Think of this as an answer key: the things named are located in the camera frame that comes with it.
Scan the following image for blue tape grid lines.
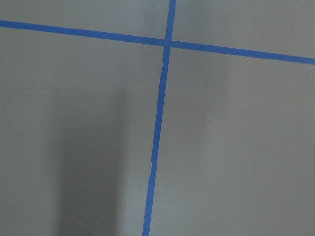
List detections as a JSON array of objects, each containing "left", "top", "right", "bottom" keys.
[{"left": 0, "top": 0, "right": 315, "bottom": 236}]

